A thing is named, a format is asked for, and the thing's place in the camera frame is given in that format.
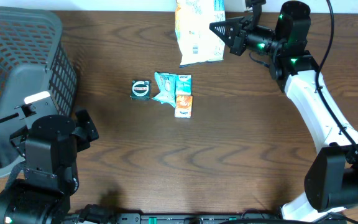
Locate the yellow snack bag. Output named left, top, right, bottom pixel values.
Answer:
left=175, top=0, right=226, bottom=67

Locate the teal tissue pack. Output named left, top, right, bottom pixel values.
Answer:
left=175, top=75, right=192, bottom=95

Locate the teal snack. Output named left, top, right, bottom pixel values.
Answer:
left=153, top=72, right=177, bottom=108

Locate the black round-label item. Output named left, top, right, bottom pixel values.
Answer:
left=131, top=80, right=151, bottom=100

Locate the orange juice carton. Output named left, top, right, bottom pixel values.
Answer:
left=175, top=95, right=193, bottom=118

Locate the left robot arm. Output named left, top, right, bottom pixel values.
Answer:
left=0, top=109, right=115, bottom=224

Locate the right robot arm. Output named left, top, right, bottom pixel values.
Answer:
left=209, top=1, right=358, bottom=223

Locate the grey plastic mesh basket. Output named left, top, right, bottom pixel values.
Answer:
left=0, top=7, right=79, bottom=177

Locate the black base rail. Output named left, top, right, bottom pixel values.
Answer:
left=63, top=212, right=348, bottom=224

